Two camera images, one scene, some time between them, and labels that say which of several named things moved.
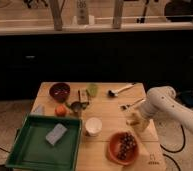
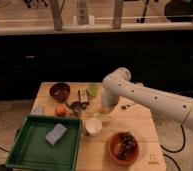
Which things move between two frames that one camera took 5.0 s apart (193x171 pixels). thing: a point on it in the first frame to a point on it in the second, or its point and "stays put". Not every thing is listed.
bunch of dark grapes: (127, 143) stays put
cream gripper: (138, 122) to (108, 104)
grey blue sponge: (55, 134) stays put
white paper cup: (93, 126) stays put
